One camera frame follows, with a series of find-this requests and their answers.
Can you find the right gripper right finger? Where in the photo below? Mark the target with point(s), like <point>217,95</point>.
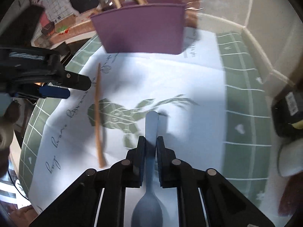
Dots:
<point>163,162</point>

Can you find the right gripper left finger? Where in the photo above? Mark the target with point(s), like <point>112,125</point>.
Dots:
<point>139,161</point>

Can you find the light blue plastic spoon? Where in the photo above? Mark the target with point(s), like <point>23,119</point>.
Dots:
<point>148,211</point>

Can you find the left gloved hand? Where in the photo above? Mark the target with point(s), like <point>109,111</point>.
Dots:
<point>9,118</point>

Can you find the green white table mat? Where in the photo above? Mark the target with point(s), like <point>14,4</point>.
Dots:
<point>62,175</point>

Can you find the purple utensil holder box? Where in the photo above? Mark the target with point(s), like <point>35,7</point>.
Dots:
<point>157,27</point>

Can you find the black box with barcode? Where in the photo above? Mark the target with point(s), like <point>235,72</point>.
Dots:
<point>287,115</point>

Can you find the cartoon wall sticker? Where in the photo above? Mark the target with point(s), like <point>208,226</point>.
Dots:
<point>71,2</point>

